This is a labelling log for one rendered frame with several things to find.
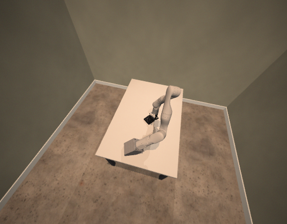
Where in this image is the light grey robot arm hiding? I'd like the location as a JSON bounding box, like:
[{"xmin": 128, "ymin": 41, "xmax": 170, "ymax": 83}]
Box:
[{"xmin": 136, "ymin": 85, "xmax": 181, "ymax": 150}]

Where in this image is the black knob box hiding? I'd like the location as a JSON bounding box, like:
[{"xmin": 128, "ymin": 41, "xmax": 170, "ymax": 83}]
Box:
[{"xmin": 144, "ymin": 115, "xmax": 155, "ymax": 125}]

